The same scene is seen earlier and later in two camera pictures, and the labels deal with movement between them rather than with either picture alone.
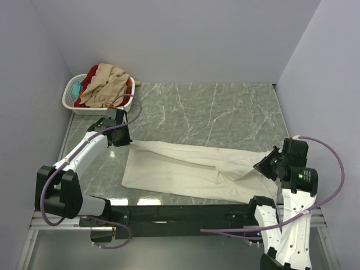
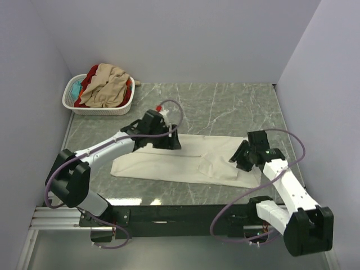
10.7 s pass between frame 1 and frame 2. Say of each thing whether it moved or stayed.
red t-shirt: stayed
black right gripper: moved
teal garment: stayed
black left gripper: moved
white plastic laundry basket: stayed
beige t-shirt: stayed
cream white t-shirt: moved
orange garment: stayed
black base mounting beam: stayed
